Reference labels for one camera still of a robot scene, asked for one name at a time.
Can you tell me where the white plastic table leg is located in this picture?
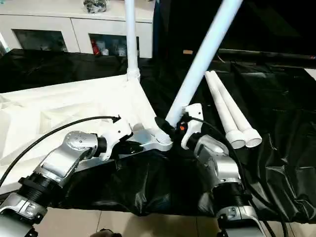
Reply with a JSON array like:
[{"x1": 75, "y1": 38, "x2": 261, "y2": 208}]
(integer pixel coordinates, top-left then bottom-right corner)
[
  {"x1": 124, "y1": 0, "x2": 142, "y2": 84},
  {"x1": 154, "y1": 0, "x2": 244, "y2": 146},
  {"x1": 205, "y1": 71, "x2": 245, "y2": 150},
  {"x1": 209, "y1": 70, "x2": 263, "y2": 149}
]

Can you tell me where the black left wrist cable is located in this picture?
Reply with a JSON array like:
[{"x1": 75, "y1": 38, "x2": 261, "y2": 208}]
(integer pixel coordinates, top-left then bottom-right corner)
[{"x1": 0, "y1": 115, "x2": 121, "y2": 190}]

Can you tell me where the grey object on cabinet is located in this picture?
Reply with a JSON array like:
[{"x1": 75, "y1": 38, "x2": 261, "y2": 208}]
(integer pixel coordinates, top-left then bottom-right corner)
[{"x1": 82, "y1": 0, "x2": 110, "y2": 14}]

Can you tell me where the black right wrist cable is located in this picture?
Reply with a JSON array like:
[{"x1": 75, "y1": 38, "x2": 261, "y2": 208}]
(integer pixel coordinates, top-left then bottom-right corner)
[{"x1": 189, "y1": 116, "x2": 291, "y2": 237}]

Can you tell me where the blue vertical post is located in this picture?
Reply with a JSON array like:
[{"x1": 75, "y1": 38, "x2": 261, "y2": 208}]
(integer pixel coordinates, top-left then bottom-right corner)
[{"x1": 152, "y1": 0, "x2": 159, "y2": 59}]

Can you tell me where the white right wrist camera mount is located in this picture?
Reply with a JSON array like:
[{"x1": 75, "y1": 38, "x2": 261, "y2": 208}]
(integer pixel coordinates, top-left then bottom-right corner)
[{"x1": 181, "y1": 103, "x2": 204, "y2": 150}]

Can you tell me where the white glass-door cabinet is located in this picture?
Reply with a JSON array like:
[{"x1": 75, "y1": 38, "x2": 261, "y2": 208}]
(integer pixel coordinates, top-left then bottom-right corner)
[{"x1": 0, "y1": 11, "x2": 155, "y2": 59}]

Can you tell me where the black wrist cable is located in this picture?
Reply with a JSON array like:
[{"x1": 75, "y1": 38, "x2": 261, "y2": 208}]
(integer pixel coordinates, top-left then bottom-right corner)
[
  {"x1": 0, "y1": 115, "x2": 121, "y2": 190},
  {"x1": 189, "y1": 116, "x2": 291, "y2": 237}
]

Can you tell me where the black plastic mat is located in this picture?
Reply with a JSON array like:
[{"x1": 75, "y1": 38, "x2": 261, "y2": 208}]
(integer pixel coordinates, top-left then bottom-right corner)
[{"x1": 0, "y1": 48, "x2": 316, "y2": 223}]

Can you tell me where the white plastic table top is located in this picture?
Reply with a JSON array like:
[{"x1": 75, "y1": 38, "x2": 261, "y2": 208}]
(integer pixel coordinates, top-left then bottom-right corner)
[{"x1": 0, "y1": 71, "x2": 174, "y2": 196}]

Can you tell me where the red carton behind glass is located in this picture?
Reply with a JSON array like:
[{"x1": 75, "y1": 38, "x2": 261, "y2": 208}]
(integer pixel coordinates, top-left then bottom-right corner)
[{"x1": 91, "y1": 39, "x2": 100, "y2": 56}]

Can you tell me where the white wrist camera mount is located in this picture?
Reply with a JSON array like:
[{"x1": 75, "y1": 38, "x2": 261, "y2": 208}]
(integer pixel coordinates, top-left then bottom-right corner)
[
  {"x1": 181, "y1": 103, "x2": 204, "y2": 150},
  {"x1": 100, "y1": 119, "x2": 134, "y2": 161}
]

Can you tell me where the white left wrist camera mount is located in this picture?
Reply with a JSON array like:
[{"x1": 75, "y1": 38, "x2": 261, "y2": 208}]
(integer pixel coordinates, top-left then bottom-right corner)
[{"x1": 100, "y1": 119, "x2": 134, "y2": 161}]

